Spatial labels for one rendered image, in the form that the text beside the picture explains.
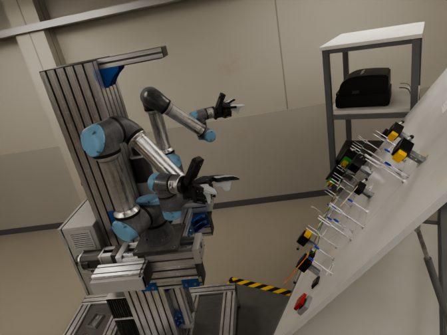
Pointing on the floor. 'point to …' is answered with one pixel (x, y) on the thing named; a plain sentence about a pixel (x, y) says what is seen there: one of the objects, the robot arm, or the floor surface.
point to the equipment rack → (414, 33)
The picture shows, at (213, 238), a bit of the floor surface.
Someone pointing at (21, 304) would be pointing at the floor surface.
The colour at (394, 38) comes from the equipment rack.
